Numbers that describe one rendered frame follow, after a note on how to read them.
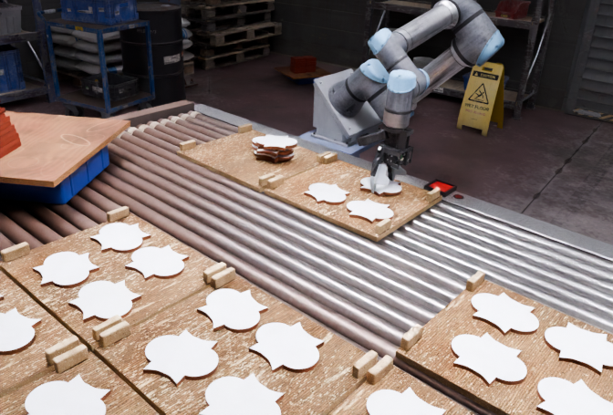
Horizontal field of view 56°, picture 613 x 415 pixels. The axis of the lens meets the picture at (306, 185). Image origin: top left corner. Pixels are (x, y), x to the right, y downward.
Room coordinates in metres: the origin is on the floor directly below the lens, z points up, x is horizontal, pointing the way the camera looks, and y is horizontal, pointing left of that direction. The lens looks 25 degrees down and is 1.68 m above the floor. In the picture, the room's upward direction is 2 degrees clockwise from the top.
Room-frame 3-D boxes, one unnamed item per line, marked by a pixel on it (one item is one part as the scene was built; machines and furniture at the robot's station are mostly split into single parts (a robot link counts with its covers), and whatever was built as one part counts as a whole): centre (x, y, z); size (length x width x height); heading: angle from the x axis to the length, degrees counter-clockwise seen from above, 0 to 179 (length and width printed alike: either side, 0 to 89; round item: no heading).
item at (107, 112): (4.82, 1.80, 0.46); 0.79 x 0.62 x 0.91; 55
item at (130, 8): (4.82, 1.74, 0.96); 0.50 x 0.38 x 0.21; 70
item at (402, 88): (1.58, -0.25, 1.25); 0.09 x 0.08 x 0.11; 151
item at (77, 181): (1.60, 0.81, 0.97); 0.31 x 0.31 x 0.10; 84
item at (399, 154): (1.58, -0.25, 1.09); 0.09 x 0.08 x 0.12; 50
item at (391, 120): (1.59, -0.25, 1.17); 0.08 x 0.08 x 0.05
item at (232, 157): (1.83, 0.18, 0.93); 0.41 x 0.35 x 0.02; 49
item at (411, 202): (1.57, -0.14, 0.93); 0.41 x 0.35 x 0.02; 51
